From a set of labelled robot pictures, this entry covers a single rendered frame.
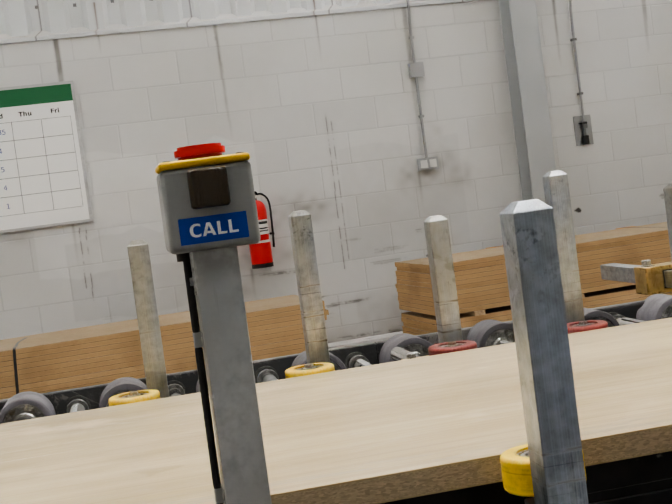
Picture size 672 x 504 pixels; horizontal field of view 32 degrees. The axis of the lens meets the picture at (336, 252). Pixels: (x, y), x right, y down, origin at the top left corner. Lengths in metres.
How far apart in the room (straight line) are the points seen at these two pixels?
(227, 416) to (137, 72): 7.25
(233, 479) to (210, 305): 0.14
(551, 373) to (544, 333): 0.03
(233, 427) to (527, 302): 0.26
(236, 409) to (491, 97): 7.87
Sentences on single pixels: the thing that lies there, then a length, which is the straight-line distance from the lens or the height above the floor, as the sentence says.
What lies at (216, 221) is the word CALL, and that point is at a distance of 0.90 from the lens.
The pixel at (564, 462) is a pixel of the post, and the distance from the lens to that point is 1.01.
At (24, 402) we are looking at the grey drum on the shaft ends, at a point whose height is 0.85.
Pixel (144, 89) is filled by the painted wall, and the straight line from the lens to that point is 8.13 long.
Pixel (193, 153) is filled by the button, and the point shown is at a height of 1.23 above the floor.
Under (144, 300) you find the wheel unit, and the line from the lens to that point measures 2.01.
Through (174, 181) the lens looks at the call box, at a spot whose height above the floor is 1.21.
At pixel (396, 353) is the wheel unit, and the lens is 2.32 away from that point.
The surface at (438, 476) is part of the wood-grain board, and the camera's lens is 1.20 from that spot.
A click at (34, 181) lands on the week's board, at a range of 8.02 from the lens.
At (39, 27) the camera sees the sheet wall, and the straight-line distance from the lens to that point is 8.18.
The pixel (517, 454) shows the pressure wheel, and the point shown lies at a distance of 1.19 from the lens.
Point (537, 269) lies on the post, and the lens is 0.98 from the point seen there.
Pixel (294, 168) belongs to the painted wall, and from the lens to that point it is 8.25.
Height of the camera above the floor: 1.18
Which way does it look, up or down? 3 degrees down
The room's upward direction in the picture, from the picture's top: 7 degrees counter-clockwise
